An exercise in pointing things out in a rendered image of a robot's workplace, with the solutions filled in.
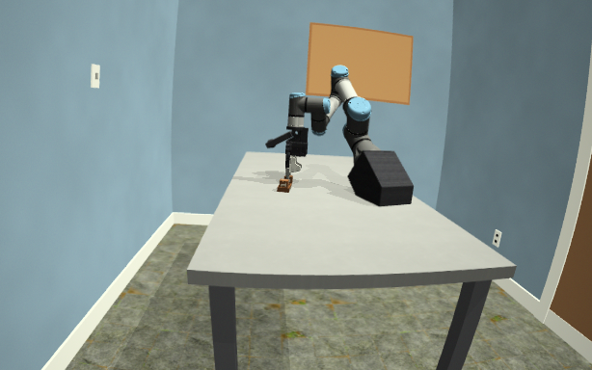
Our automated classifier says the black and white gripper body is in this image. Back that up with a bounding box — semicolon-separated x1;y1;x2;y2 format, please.
285;126;309;157

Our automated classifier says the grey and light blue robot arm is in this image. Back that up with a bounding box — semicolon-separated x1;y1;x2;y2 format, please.
266;66;381;164

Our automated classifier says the orange wooden tray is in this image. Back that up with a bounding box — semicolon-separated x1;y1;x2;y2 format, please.
277;183;291;193

